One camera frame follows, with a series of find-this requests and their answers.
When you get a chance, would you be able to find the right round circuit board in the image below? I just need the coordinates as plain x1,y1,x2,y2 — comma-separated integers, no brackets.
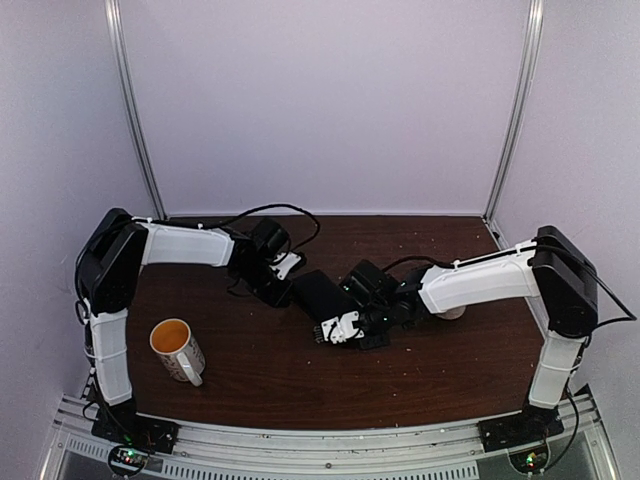
509,445,550,475

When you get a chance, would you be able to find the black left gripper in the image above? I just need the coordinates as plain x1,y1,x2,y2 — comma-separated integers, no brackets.
238,261,297,309

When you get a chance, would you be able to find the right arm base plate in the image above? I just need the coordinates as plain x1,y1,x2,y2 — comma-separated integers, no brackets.
478,414,564,453

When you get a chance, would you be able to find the aluminium front rail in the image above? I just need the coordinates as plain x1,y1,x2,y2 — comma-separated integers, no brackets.
34,393,622,479

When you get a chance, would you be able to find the aluminium left corner post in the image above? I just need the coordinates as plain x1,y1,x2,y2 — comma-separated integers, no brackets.
104,0,167,220

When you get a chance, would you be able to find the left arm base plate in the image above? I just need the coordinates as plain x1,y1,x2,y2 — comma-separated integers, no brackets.
91,397,179,454

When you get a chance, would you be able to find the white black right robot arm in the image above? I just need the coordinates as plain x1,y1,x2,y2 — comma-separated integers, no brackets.
358,225,598,442

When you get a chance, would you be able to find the patterned mug orange inside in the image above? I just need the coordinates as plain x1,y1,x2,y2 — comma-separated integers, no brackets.
149,318,206,387

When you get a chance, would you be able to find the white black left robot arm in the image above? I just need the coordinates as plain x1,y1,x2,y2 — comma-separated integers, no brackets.
74,208,304,444

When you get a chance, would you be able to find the left round circuit board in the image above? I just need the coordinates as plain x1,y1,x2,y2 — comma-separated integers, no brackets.
107,445,150,476

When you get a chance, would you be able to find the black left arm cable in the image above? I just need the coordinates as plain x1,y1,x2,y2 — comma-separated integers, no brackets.
219,202,321,251

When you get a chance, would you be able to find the aluminium right corner post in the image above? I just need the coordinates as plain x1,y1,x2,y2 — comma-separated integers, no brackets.
483,0,545,224

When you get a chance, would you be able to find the round circuit board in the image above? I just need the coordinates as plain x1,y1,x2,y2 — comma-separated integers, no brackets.
107,445,150,476
509,445,550,475

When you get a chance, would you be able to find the cream white mug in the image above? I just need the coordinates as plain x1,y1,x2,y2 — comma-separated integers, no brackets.
435,306,466,321

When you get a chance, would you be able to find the black zip tool case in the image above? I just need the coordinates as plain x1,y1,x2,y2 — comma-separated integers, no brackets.
293,270,359,325

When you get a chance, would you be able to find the aluminium corner post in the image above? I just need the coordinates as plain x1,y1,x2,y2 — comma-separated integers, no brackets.
483,0,545,224
104,0,167,220

